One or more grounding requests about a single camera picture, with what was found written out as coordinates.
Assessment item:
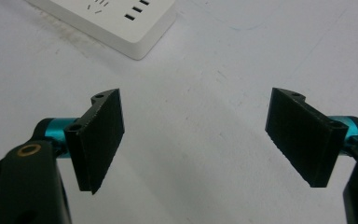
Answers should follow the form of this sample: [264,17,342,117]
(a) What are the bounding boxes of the white power strip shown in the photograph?
[24,0,177,61]

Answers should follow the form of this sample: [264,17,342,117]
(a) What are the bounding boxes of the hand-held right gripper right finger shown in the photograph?
[264,87,358,189]

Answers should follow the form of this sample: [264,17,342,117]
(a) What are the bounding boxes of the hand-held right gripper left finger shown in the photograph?
[32,88,126,195]

